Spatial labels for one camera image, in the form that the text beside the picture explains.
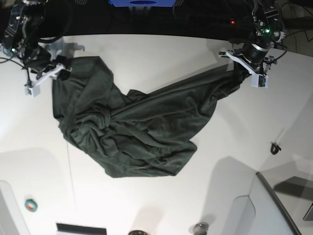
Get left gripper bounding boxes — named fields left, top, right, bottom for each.
left=219, top=43, right=278, bottom=78

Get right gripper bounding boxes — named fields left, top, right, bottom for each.
left=23, top=46, right=72, bottom=86

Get dark green t-shirt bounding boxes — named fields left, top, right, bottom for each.
left=52, top=57, right=248, bottom=178

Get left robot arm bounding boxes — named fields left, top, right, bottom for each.
left=219, top=0, right=286, bottom=79

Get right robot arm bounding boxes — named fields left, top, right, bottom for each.
left=0, top=0, right=73, bottom=88

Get black clip on table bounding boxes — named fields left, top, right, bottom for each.
left=270, top=142, right=282, bottom=155

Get grey round knob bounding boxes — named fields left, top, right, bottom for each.
left=193, top=222, right=209, bottom=235

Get black round dial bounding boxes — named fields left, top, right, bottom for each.
left=128, top=230, right=148, bottom=235

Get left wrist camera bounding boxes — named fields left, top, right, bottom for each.
left=251, top=74, right=268, bottom=88

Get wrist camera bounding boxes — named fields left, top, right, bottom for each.
left=251, top=74, right=268, bottom=88
left=24, top=85, right=41, bottom=97

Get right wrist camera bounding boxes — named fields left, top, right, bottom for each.
left=24, top=85, right=41, bottom=97

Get black cable bundle background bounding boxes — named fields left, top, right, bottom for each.
left=278, top=0, right=313, bottom=57

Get blue mount plate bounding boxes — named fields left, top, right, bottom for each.
left=109, top=0, right=176, bottom=7

